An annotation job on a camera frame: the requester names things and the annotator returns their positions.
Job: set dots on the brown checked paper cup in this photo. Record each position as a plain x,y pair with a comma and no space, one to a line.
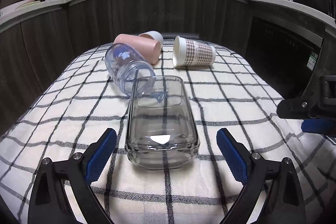
189,53

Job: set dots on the clear blue-print plastic jar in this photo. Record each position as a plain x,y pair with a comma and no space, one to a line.
124,65

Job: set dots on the white cup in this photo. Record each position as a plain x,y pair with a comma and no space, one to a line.
155,35

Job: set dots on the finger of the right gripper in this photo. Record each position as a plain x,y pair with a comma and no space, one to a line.
316,111

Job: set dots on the pink cup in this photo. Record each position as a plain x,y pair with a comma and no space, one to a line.
149,48

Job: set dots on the clear square glass cup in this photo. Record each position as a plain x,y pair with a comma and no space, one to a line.
161,130

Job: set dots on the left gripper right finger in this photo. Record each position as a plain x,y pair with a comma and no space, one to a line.
284,201

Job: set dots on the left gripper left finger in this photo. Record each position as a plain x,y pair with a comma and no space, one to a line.
49,202

